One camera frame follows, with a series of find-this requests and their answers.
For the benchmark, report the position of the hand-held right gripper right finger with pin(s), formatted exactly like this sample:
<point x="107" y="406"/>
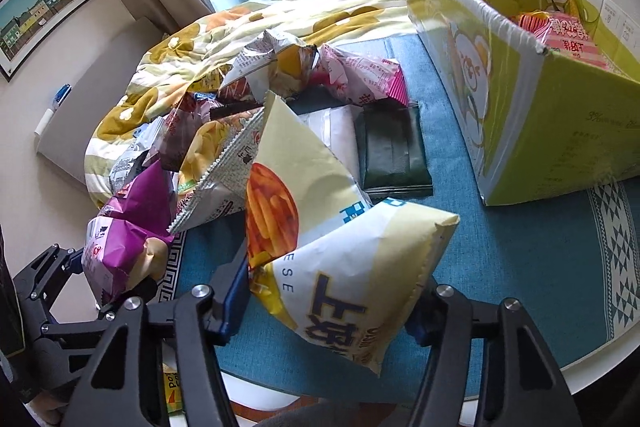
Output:
<point x="420" y="324"/>

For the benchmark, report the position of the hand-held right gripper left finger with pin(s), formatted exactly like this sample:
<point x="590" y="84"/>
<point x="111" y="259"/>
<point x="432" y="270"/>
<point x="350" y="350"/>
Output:
<point x="234" y="302"/>

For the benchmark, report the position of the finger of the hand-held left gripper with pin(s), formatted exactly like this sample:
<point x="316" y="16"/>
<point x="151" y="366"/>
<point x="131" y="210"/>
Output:
<point x="74" y="259"/>
<point x="107" y="314"/>

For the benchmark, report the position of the purple snack bag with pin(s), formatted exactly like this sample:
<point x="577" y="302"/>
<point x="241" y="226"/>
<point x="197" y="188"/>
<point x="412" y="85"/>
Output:
<point x="132" y="207"/>

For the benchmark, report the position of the white black snack bag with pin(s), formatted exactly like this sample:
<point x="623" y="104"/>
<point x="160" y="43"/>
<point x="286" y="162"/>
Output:
<point x="127" y="167"/>

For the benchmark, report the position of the cream cheese snack bag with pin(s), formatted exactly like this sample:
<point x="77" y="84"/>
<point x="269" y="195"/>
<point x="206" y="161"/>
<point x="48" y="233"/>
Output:
<point x="320" y="187"/>

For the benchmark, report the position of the green cardboard box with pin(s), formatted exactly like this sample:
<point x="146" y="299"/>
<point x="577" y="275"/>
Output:
<point x="545" y="117"/>

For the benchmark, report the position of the small yellow packet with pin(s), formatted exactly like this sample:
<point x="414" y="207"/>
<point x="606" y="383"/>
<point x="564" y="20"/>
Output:
<point x="172" y="389"/>

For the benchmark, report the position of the blue patterned tablecloth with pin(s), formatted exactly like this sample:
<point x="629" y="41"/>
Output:
<point x="500" y="257"/>

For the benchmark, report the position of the yellow chips bag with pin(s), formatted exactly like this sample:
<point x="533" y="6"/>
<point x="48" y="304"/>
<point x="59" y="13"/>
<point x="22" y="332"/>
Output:
<point x="215" y="162"/>

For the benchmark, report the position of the blue white pen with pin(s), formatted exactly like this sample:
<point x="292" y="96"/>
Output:
<point x="61" y="94"/>

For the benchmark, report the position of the maroon snack bag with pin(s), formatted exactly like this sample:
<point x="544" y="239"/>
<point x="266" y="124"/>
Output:
<point x="187" y="127"/>

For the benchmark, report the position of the dark green packet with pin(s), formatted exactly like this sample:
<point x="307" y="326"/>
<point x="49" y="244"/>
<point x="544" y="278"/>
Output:
<point x="392" y="152"/>

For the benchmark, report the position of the white headboard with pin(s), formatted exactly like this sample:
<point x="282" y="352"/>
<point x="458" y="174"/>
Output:
<point x="100" y="72"/>

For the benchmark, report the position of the plain white packet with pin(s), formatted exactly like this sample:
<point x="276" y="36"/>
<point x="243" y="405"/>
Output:
<point x="332" y="134"/>

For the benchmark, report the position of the floral quilt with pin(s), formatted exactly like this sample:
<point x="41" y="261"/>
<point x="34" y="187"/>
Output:
<point x="170" y="57"/>

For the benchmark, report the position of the white yellow crumpled snack bag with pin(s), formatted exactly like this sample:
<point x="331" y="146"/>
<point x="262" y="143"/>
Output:
<point x="265" y="62"/>

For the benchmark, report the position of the framed houses picture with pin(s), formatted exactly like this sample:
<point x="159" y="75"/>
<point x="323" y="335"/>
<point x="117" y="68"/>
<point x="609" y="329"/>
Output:
<point x="37" y="14"/>

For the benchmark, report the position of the pink white snack bag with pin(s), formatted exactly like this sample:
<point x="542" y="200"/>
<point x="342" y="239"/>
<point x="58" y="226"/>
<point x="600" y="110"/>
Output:
<point x="360" y="69"/>

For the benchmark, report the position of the pink striped snack bag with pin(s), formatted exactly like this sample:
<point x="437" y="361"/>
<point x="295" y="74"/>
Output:
<point x="570" y="39"/>

